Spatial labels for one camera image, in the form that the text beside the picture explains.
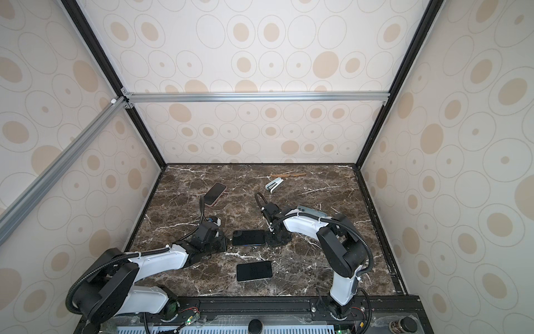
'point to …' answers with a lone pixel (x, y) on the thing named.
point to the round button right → (404, 325)
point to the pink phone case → (209, 205)
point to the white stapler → (274, 184)
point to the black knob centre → (255, 326)
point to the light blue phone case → (311, 211)
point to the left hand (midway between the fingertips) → (235, 238)
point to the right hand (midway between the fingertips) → (274, 244)
